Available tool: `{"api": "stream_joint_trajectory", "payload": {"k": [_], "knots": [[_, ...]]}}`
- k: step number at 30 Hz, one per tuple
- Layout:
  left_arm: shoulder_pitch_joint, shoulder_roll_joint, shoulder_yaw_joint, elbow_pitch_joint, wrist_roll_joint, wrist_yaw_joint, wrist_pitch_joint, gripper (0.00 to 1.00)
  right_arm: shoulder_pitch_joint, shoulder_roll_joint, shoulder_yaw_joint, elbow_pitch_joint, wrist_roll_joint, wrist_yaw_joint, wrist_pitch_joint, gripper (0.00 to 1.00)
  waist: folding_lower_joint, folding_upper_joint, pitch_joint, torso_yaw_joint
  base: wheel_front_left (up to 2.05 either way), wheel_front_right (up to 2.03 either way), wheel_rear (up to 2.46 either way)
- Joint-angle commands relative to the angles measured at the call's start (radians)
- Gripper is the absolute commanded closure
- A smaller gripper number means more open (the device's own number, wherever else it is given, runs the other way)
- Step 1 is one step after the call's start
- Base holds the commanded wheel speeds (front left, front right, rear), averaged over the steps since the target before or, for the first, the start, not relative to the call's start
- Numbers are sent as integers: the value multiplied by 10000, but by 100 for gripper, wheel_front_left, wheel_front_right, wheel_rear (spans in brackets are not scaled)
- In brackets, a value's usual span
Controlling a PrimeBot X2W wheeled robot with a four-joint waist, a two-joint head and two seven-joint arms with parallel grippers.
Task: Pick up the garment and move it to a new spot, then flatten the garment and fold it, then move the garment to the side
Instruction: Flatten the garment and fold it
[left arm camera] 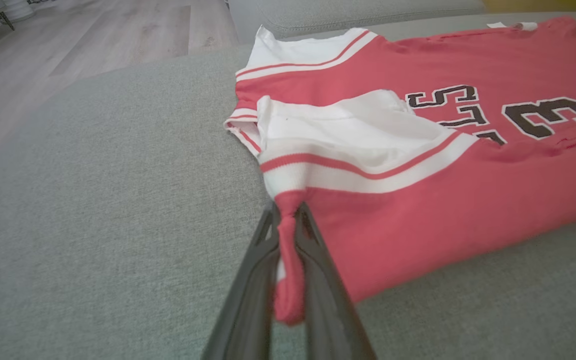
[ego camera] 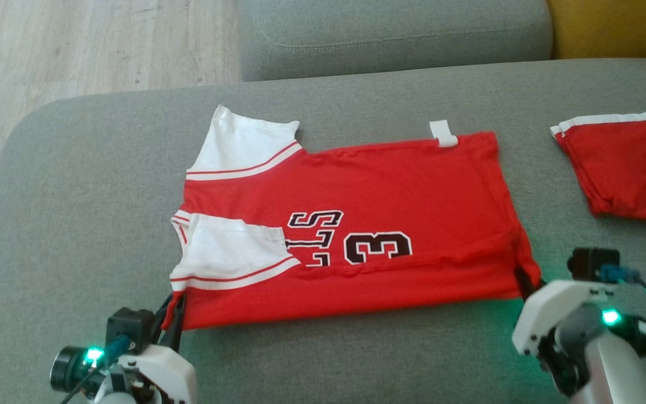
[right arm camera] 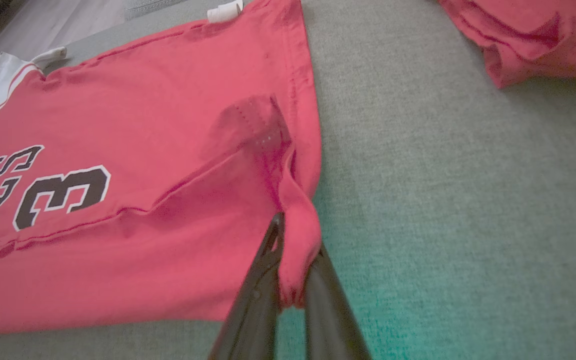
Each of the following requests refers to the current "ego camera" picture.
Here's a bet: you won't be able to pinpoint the teal cable connector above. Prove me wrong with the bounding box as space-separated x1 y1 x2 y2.
107 335 133 365
599 265 642 284

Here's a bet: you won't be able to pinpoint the wide grey sofa seat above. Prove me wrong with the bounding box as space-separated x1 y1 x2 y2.
0 58 646 404

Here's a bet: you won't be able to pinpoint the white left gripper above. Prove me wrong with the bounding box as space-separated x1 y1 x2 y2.
96 293 197 404

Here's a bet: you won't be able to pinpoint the long grey sofa seat cushion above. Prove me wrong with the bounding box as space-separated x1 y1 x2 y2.
237 0 553 83

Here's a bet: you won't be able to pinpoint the large yellow sofa backrest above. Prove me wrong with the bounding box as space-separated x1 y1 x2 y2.
547 0 646 62

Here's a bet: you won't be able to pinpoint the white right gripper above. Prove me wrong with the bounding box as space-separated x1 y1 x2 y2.
512 267 610 360

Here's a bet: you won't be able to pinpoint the red white numbered jersey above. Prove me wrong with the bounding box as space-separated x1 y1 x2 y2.
169 104 543 332

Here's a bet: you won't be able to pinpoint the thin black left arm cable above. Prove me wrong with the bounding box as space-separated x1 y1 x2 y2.
62 362 99 404

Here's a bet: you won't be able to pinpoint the red shorts with white band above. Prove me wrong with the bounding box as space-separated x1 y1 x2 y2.
550 109 646 231

